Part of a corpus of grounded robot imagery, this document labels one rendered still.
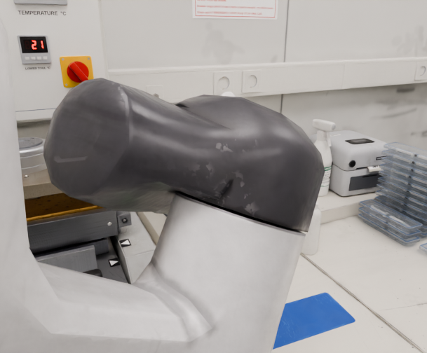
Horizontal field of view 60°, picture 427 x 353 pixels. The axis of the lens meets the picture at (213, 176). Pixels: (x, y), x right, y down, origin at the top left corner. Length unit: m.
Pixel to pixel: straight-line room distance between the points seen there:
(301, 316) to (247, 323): 0.62
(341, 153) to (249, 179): 1.06
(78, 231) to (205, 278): 0.39
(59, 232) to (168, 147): 0.40
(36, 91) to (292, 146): 0.60
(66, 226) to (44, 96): 0.28
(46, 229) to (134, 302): 0.40
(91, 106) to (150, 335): 0.13
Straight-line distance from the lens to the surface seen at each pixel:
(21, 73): 0.76
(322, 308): 0.88
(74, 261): 0.59
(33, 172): 0.62
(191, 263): 0.22
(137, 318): 0.19
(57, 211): 0.60
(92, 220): 0.59
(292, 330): 0.82
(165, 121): 0.22
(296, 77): 1.33
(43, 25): 0.75
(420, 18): 1.80
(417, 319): 0.93
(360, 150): 1.27
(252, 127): 0.23
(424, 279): 1.06
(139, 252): 0.58
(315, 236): 1.02
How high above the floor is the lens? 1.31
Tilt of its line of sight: 21 degrees down
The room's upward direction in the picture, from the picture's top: straight up
